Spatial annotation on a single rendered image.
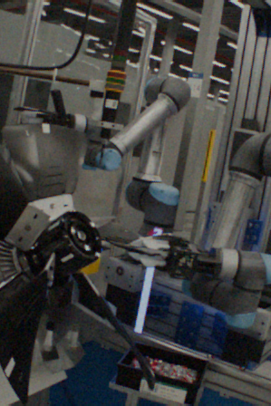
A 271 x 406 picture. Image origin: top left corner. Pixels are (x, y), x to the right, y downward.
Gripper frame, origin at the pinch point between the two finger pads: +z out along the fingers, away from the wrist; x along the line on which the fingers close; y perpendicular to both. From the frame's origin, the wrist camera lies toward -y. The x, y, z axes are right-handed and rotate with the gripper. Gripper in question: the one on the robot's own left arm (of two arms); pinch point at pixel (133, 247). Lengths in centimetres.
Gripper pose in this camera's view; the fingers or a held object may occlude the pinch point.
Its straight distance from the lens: 120.6
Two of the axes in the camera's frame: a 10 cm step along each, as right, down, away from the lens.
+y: 0.8, 2.6, -9.6
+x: -1.8, 9.5, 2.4
